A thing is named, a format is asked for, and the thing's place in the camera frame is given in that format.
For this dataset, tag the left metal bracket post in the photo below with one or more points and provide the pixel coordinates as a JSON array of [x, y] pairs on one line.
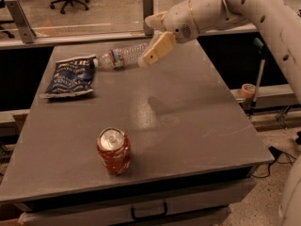
[[17, 13]]

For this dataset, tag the orange soda can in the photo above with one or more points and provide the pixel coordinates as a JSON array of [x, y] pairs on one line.
[[114, 148]]

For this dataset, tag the black drawer handle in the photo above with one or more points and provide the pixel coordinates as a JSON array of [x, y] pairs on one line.
[[149, 211]]

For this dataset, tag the blue chip bag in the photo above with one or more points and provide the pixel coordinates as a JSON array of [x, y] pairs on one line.
[[72, 77]]

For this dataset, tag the middle metal bracket post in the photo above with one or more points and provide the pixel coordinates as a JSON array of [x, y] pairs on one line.
[[147, 11]]

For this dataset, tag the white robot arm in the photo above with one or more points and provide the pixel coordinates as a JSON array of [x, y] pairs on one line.
[[278, 24]]

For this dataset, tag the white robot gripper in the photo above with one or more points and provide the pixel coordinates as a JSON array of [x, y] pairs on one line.
[[178, 20]]

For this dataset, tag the clear plastic water bottle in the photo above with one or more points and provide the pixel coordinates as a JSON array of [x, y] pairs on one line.
[[121, 57]]

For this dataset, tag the metal bracket post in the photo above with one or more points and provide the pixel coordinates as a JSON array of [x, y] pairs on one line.
[[17, 13], [147, 11]]

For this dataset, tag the grey table drawer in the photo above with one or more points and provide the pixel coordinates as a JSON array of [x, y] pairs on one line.
[[206, 205]]

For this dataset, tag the grey pole with green tip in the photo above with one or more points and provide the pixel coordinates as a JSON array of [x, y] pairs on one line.
[[262, 52]]

